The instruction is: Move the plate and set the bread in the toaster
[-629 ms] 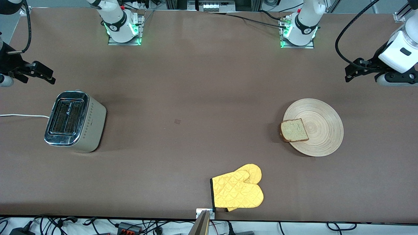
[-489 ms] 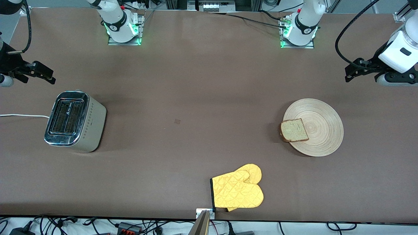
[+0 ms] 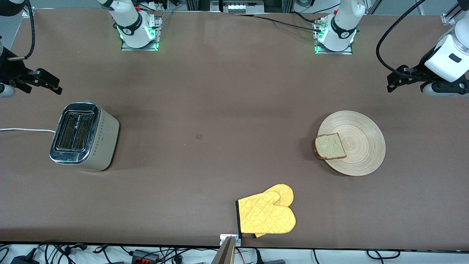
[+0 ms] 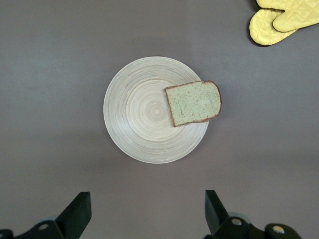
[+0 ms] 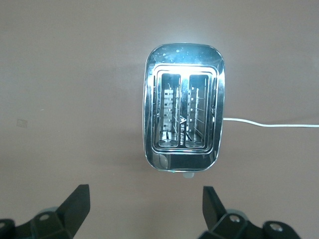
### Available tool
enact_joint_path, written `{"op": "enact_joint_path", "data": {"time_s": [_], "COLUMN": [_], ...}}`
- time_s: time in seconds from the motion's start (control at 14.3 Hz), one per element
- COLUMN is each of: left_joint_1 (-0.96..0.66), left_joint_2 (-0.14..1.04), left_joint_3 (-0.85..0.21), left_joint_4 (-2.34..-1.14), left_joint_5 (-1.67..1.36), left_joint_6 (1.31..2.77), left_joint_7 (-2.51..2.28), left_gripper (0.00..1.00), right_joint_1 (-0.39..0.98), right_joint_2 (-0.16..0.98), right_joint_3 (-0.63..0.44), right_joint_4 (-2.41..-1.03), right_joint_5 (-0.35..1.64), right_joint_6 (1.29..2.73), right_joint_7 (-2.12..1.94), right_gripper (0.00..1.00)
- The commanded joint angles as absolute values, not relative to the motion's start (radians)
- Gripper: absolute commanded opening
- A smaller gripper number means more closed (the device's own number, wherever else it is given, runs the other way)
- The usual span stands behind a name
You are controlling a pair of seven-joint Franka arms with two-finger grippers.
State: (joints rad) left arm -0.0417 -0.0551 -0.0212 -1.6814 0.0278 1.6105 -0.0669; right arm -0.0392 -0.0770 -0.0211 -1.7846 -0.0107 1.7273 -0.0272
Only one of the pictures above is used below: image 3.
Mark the metal table corner bracket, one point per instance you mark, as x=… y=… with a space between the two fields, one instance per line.
x=447 y=19
x=28 y=13

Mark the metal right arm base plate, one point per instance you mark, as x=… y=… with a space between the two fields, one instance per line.
x=157 y=33

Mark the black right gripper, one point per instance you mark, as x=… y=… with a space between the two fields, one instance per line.
x=8 y=69

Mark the wooden camera post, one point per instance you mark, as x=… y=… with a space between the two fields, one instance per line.
x=225 y=253

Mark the round wooden plate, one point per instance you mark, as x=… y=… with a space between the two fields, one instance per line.
x=362 y=146

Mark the black power adapter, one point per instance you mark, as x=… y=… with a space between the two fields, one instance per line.
x=23 y=260

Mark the white power strip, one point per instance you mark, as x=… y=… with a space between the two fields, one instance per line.
x=236 y=7

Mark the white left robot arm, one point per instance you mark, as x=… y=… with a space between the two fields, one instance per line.
x=342 y=25

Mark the black connector box red buttons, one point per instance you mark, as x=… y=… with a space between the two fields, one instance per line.
x=144 y=256

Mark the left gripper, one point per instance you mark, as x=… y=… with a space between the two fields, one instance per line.
x=422 y=68

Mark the silver two-slot toaster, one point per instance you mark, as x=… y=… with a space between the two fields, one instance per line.
x=104 y=143

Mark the brown bread slice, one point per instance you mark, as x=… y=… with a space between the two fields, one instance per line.
x=329 y=146

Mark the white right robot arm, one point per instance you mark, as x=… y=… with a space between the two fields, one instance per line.
x=130 y=22

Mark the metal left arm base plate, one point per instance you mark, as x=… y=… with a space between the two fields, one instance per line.
x=335 y=52

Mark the small metal post bracket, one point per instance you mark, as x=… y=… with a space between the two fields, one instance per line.
x=222 y=240

